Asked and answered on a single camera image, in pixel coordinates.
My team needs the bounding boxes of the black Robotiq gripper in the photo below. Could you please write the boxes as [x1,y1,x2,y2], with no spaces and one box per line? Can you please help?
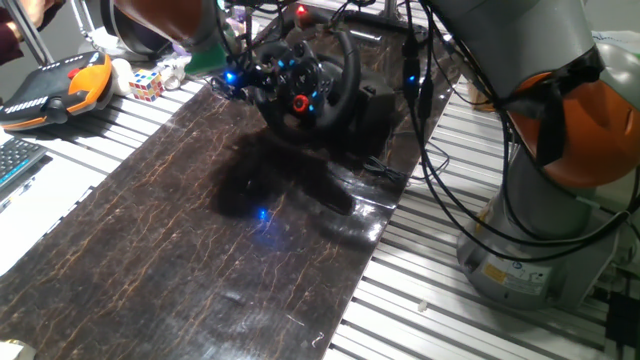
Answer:
[212,65,276,107]

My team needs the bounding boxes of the black racing steering wheel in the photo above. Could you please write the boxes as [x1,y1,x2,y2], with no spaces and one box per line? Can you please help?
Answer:
[252,29,401,151]

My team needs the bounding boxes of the dark red sleeved forearm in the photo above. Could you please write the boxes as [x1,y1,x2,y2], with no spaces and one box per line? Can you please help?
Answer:
[0,0,66,66]

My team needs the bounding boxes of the bare person hand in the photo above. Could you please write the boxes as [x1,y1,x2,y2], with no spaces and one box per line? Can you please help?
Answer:
[19,0,57,29]

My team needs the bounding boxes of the clear plastic wrapper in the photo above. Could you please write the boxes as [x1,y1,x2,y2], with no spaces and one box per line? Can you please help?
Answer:
[157,52,194,91]

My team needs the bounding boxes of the Rubik's cube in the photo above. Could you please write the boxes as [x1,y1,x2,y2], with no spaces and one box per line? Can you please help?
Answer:
[128,68,166,103]

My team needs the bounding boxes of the black stand base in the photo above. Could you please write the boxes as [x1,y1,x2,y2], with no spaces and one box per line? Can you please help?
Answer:
[344,0,431,37]

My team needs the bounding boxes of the white round object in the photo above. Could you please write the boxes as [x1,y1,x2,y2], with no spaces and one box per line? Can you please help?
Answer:
[110,58,134,97]

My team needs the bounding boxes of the dark wooden board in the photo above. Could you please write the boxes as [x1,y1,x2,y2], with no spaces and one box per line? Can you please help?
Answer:
[0,2,461,360]

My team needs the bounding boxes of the black orange teach pendant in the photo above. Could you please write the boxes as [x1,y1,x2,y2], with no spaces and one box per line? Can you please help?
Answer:
[0,49,114,132]

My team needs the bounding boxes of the black computer keyboard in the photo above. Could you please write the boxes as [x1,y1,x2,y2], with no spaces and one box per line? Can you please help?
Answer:
[0,137,49,191]

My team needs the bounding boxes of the large white sheet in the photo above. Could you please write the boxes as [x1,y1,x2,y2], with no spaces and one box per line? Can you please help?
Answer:
[0,129,109,276]

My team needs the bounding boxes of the white gold packet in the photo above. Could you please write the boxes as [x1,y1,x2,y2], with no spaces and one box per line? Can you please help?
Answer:
[0,339,36,360]

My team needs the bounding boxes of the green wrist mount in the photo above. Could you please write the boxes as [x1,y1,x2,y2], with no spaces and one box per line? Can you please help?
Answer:
[183,42,229,77]

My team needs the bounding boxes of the thin black wheel cable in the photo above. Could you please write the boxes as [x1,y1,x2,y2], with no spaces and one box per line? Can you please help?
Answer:
[362,124,451,186]

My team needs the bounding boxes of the aluminium frame post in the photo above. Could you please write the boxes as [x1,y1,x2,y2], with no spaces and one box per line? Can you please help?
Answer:
[2,0,55,66]
[69,0,96,31]

